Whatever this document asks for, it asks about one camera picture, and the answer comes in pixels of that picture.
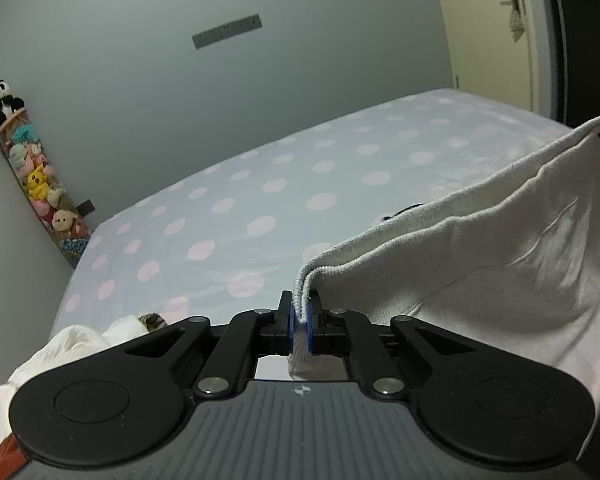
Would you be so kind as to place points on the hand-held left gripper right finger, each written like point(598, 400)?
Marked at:
point(311, 337)

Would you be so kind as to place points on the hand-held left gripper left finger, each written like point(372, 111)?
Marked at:
point(291, 322)

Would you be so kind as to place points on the white printed sweatshirt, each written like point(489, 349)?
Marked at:
point(480, 285)

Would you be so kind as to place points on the black wardrobe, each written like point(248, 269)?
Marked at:
point(590, 35)

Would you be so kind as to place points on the bed with polka dot sheet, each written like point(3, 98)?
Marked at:
point(280, 185)

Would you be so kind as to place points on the brown striped cloth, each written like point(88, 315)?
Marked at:
point(152, 321)

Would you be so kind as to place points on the cream door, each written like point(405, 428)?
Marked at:
point(480, 35)

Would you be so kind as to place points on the white cloth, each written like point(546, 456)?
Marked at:
point(55, 350)

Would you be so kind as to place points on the clear tube of plush toys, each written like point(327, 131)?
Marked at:
point(40, 190)

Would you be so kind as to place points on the rust orange cloth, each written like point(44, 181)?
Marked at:
point(7, 460)

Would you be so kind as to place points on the panda plush toy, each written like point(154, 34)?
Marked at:
point(0, 102)

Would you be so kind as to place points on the dark wall socket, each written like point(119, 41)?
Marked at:
point(86, 207)

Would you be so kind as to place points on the grey wall plate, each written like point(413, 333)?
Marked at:
point(227, 32)

